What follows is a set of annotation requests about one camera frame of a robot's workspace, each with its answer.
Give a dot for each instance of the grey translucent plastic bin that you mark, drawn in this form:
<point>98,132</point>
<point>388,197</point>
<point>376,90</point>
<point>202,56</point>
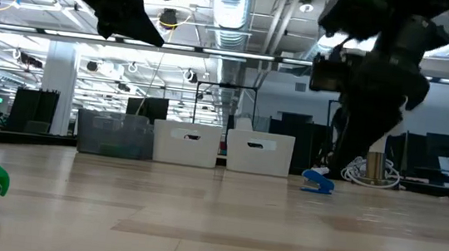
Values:
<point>115,131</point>

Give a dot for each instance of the silver slanted ventilation duct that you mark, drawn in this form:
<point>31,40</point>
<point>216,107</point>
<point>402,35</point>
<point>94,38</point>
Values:
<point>320,48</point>

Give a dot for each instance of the white plastic bin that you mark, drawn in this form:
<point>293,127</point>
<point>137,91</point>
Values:
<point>186,151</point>
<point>254,158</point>

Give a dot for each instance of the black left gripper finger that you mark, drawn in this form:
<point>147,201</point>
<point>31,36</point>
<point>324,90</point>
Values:
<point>139,20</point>
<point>113,26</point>

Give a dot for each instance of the black cabinet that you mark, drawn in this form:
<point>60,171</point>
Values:
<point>306,146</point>

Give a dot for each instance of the small blue stapler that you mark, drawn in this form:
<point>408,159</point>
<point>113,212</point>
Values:
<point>319,180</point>

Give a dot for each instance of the silver ribbed ventilation duct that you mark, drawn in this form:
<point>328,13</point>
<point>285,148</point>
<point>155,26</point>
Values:
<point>231,5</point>

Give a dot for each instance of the black stand frame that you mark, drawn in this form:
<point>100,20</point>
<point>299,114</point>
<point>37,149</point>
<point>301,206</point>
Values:
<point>227,85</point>

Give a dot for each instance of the white pillar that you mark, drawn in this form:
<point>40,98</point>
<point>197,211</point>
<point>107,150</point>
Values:
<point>58,95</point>

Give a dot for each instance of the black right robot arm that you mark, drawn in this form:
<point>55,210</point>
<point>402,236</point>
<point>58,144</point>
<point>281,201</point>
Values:
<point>407,19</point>

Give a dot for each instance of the long light bar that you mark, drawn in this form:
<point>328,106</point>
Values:
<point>236,54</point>

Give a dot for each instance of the black partition panel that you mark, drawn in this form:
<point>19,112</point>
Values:
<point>34,109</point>

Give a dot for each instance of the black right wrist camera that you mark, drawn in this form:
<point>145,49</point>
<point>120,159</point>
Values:
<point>329,74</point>

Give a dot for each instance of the white mushroom lamp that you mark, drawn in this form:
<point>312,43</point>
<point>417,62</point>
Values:
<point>375,166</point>

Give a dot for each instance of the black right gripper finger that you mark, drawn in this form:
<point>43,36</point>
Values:
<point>340,129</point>
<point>370,132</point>

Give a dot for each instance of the black monitor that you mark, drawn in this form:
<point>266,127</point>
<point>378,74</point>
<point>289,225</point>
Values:
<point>149,109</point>

